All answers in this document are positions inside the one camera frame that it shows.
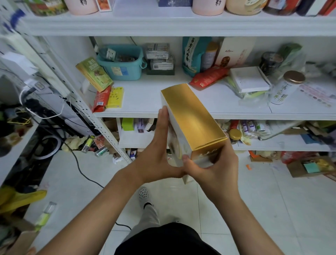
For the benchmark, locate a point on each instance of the red snack packet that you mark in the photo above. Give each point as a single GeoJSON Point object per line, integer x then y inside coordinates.
{"type": "Point", "coordinates": [102, 100]}

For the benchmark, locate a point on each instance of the pink cylinder canister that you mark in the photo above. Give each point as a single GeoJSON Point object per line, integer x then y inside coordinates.
{"type": "Point", "coordinates": [208, 6]}

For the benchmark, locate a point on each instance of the white metal shelving unit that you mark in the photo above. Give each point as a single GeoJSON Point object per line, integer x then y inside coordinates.
{"type": "Point", "coordinates": [157, 100]}

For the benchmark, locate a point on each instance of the yellow box white label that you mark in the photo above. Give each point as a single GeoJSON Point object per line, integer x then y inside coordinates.
{"type": "Point", "coordinates": [191, 118]}

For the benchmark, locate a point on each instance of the white power adapter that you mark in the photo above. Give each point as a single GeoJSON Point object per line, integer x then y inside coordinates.
{"type": "Point", "coordinates": [18, 63]}

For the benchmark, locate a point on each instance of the yellow tag packet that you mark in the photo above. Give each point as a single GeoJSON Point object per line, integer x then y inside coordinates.
{"type": "Point", "coordinates": [116, 97]}

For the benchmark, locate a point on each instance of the teal pouch bag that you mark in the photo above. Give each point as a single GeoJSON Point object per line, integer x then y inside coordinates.
{"type": "Point", "coordinates": [194, 55]}

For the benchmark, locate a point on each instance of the small clear bottle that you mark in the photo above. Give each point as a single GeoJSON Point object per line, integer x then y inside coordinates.
{"type": "Point", "coordinates": [45, 214]}

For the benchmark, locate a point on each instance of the black box white edge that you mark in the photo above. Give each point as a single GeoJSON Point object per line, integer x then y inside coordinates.
{"type": "Point", "coordinates": [311, 6]}

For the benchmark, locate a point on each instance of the green snack packet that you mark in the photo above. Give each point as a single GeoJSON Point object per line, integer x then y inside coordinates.
{"type": "Point", "coordinates": [94, 74]}

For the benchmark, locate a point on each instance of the brown carton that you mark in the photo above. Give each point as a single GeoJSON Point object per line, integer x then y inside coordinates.
{"type": "Point", "coordinates": [309, 165]}

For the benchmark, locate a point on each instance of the small pink canister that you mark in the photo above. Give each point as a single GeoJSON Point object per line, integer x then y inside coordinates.
{"type": "Point", "coordinates": [81, 6]}

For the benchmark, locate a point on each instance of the teal plastic basket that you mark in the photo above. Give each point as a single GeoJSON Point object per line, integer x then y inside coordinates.
{"type": "Point", "coordinates": [123, 68]}

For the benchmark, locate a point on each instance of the red canister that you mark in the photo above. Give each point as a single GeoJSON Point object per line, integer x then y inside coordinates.
{"type": "Point", "coordinates": [282, 6]}

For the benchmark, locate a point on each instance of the person's right hand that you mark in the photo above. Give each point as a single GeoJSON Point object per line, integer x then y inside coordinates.
{"type": "Point", "coordinates": [218, 178]}

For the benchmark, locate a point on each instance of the person's right forearm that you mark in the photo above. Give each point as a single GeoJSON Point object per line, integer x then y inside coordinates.
{"type": "Point", "coordinates": [249, 228]}

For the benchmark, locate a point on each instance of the white flat box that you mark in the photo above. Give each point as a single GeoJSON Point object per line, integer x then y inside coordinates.
{"type": "Point", "coordinates": [251, 79]}

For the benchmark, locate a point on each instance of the dark blue moon box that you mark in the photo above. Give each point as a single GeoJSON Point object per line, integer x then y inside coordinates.
{"type": "Point", "coordinates": [175, 2]}

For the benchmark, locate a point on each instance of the clear green label nut jar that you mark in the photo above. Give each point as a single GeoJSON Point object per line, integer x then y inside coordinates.
{"type": "Point", "coordinates": [46, 6]}

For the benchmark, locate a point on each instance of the blue tape strip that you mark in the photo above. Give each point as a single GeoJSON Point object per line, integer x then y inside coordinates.
{"type": "Point", "coordinates": [15, 18]}

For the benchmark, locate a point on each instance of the white power strip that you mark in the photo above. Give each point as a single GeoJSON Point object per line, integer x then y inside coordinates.
{"type": "Point", "coordinates": [39, 65]}

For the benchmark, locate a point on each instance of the person's white shoe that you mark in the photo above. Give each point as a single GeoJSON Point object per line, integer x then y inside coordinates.
{"type": "Point", "coordinates": [143, 194]}

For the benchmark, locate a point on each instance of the small black grey boxes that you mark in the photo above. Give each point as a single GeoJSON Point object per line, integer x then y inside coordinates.
{"type": "Point", "coordinates": [160, 59]}

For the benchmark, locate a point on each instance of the orange patterned box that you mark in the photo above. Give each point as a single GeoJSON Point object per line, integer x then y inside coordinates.
{"type": "Point", "coordinates": [105, 5]}

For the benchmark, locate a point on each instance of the person's left hand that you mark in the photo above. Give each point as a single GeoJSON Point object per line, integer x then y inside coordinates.
{"type": "Point", "coordinates": [152, 163]}

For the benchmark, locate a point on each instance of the person's black clothing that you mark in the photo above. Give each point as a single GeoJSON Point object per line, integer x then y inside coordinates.
{"type": "Point", "coordinates": [168, 240]}

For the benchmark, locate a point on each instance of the dark jar with lid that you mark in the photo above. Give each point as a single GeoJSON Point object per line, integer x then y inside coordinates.
{"type": "Point", "coordinates": [271, 62]}

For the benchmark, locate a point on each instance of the person's left forearm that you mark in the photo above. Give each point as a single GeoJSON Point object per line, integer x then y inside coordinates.
{"type": "Point", "coordinates": [89, 218]}

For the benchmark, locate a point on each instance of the beige cylinder canister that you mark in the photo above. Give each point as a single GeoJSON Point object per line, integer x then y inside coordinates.
{"type": "Point", "coordinates": [246, 6]}

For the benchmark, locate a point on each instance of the red pouch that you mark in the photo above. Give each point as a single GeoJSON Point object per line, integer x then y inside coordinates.
{"type": "Point", "coordinates": [209, 78]}

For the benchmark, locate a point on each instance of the yellow plastic bag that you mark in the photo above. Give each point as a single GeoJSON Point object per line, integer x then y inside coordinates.
{"type": "Point", "coordinates": [21, 198]}

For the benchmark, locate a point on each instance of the white box brown print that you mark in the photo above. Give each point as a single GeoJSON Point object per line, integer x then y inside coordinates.
{"type": "Point", "coordinates": [236, 51]}

